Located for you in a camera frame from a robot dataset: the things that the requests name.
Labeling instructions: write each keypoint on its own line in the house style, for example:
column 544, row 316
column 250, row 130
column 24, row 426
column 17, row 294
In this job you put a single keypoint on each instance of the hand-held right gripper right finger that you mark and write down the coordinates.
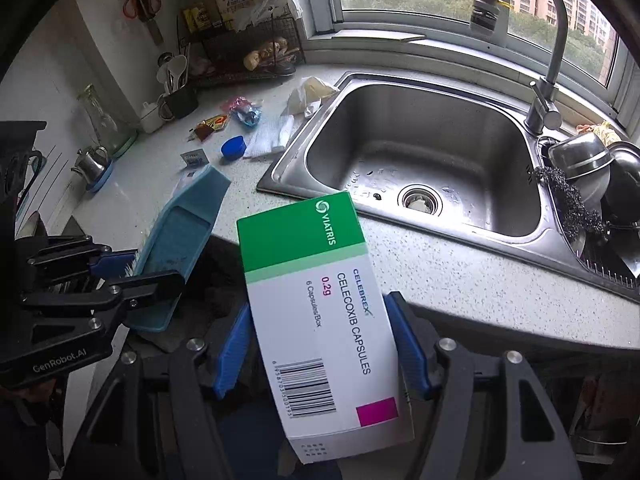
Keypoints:
column 412, row 350

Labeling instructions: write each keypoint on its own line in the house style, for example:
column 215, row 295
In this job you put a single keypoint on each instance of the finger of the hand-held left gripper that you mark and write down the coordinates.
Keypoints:
column 115, row 264
column 160, row 285

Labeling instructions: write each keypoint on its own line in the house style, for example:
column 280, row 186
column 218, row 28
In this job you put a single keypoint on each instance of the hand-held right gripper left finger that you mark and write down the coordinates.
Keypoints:
column 232, row 347

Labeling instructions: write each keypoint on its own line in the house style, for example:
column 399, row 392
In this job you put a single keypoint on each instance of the blue scrub brush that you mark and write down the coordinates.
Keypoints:
column 185, row 230

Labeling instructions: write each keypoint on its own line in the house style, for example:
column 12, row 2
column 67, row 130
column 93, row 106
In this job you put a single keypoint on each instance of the green and white medicine box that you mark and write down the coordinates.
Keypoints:
column 320, row 320

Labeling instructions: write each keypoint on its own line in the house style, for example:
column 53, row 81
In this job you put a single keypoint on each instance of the small steel teapot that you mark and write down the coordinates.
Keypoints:
column 92, row 165

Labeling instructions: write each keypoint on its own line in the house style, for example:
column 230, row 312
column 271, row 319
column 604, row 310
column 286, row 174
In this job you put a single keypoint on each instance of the small grey packet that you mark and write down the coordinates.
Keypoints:
column 195, row 158

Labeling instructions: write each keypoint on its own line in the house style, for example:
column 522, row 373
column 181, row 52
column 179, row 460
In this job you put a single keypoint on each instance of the glass jug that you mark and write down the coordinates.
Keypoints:
column 105, row 120

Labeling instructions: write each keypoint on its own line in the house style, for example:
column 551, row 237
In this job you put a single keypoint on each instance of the small white pitcher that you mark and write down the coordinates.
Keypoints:
column 150, row 119

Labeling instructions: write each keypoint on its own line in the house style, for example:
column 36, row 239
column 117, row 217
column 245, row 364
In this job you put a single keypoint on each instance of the blue bottle cap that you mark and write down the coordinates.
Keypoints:
column 233, row 147

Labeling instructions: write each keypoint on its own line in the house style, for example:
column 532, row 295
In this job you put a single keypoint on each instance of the yellow yeast packet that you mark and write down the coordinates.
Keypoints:
column 214, row 122

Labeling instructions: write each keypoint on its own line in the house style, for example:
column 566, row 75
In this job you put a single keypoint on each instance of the black mug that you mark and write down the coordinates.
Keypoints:
column 180, row 102

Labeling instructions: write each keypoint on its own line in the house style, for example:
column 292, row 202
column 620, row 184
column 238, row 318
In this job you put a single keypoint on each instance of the stainless steel sink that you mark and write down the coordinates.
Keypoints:
column 425, row 170

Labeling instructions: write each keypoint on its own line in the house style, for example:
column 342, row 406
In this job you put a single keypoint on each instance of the white folded cloth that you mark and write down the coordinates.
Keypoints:
column 267, row 137

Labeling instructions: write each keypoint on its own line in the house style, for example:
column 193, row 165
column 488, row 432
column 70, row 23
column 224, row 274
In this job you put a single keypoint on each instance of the blue foil wrapper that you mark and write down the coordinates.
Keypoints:
column 248, row 116

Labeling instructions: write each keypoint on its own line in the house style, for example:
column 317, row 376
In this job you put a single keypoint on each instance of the white spoons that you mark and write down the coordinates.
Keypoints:
column 172, row 72

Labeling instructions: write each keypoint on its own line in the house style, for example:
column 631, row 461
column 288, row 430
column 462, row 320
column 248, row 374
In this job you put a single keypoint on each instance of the steel wool scrubber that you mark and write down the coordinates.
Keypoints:
column 575, row 205

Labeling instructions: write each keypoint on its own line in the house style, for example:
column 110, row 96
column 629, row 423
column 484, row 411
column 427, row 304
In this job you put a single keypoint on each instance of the white rubber gloves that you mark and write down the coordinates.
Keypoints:
column 310, row 95

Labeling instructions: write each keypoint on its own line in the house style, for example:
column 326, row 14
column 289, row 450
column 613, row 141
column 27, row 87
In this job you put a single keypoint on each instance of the pale ginger root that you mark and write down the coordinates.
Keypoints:
column 254, row 61

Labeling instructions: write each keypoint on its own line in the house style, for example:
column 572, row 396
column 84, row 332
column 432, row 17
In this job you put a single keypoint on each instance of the stainless steel bowl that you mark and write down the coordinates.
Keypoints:
column 580, row 157

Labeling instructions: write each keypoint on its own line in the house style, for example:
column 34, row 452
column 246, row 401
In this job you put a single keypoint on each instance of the yellow label bottle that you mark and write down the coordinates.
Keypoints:
column 196, row 15

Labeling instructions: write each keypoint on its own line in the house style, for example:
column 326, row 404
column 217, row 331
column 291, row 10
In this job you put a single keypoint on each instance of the brown ginger root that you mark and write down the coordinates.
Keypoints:
column 275, row 47

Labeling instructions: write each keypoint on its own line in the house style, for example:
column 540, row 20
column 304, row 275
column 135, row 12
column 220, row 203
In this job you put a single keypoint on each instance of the black wok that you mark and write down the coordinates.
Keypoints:
column 625, row 185

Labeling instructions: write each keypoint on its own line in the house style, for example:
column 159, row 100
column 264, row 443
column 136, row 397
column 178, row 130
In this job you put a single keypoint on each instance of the yellow cloth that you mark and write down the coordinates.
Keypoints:
column 605, row 131

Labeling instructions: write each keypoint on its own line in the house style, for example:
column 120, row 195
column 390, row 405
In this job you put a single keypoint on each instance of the white plastic bag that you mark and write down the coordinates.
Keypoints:
column 270, row 7

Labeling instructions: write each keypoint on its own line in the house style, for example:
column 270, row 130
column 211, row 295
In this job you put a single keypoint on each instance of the steel gooseneck faucet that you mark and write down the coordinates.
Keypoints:
column 547, row 60

